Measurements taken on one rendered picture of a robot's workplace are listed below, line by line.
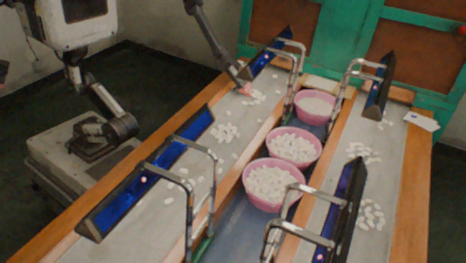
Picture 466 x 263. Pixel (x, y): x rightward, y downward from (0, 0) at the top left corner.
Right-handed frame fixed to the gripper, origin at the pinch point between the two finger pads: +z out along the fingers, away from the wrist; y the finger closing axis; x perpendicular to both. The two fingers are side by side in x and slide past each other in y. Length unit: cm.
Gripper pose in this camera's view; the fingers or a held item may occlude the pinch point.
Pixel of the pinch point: (250, 95)
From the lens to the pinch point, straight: 211.1
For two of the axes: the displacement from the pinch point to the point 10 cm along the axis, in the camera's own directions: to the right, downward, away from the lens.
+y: 4.2, -5.1, 7.5
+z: 6.1, 7.7, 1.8
